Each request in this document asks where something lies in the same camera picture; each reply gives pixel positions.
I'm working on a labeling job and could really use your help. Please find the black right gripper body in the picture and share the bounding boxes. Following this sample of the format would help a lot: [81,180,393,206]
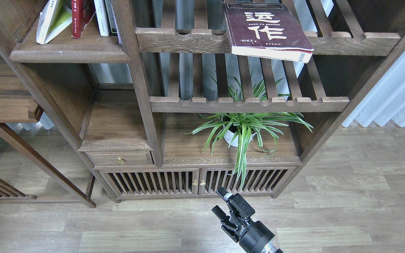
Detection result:
[221,193,277,253]

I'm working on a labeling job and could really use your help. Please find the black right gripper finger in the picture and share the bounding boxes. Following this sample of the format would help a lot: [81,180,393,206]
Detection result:
[212,206,228,222]
[216,187,232,201]

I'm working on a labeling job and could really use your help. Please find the red book with photos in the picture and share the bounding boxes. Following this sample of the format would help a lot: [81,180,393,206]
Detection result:
[71,0,95,39]

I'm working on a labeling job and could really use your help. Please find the yellow-green book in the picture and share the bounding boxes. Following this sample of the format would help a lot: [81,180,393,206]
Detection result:
[36,0,72,45]

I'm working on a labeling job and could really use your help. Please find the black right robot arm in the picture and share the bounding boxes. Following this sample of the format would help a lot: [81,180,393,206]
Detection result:
[212,187,282,253]

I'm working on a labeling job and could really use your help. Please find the white plant pot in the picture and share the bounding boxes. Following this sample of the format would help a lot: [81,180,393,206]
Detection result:
[224,124,257,149]

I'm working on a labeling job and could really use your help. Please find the green spider plant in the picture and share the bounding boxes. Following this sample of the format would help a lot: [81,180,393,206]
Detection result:
[181,72,314,191]

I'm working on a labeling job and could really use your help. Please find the brass drawer knob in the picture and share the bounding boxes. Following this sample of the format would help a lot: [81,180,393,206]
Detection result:
[117,157,125,164]

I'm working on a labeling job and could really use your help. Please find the dark wooden bookshelf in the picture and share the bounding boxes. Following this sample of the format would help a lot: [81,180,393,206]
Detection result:
[0,0,405,201]

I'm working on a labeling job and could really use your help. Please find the maroon book white characters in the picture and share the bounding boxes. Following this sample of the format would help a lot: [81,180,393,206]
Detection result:
[223,2,314,64]

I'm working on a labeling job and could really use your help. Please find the pale purple upright book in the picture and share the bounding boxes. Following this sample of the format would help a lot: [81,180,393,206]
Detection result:
[111,2,122,45]

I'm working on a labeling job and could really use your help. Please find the white curtain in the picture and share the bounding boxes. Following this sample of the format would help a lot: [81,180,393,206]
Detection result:
[342,51,405,128]

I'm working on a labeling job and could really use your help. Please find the dark upright book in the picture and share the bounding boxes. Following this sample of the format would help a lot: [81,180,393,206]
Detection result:
[105,0,118,37]

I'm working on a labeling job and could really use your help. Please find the white upright book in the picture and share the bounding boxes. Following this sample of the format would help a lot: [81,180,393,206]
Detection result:
[94,0,110,37]

